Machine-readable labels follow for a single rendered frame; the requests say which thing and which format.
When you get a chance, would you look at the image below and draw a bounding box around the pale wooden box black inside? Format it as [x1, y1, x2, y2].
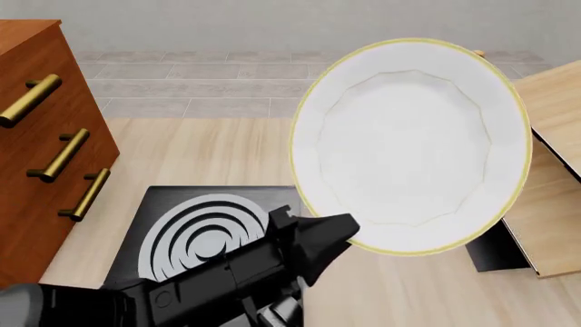
[464, 49, 581, 281]

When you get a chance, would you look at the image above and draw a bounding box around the flat black stove plate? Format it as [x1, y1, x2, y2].
[103, 185, 304, 292]

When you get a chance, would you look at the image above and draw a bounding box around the large brass drawer handle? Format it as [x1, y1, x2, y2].
[0, 74, 63, 129]

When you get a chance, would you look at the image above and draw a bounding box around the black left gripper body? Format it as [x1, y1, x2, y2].
[265, 203, 305, 301]

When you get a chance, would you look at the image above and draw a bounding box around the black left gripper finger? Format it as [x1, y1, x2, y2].
[294, 212, 361, 288]

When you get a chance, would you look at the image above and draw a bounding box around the white plate yellow rim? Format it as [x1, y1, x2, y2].
[289, 37, 534, 258]

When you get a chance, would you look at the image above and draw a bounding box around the brown wooden cabinet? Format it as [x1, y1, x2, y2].
[0, 19, 121, 292]

